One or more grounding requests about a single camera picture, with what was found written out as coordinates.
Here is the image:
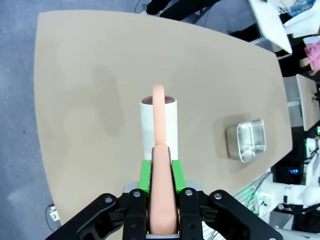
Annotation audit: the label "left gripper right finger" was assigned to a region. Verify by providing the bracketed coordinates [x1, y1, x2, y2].
[171, 159, 282, 240]

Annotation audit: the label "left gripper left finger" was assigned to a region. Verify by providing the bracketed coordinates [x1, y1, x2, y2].
[46, 160, 153, 240]

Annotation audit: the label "pink handled lint roller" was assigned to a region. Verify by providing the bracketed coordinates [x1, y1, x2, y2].
[139, 84, 180, 236]

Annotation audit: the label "white floor power socket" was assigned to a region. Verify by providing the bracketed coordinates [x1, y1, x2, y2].
[48, 204, 60, 221]

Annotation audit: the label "rectangular stainless steel container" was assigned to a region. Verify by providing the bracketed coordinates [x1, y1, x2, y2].
[225, 118, 267, 164]

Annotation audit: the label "black computer blue lights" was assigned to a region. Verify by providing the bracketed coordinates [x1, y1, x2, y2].
[274, 163, 305, 186]

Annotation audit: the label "light wood side table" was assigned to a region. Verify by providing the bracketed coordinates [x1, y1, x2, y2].
[295, 73, 320, 131]

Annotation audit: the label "person in pink hoodie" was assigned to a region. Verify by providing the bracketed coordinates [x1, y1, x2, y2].
[303, 41, 320, 72]

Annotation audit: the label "white office desk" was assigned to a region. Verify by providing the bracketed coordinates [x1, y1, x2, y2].
[248, 0, 293, 55]

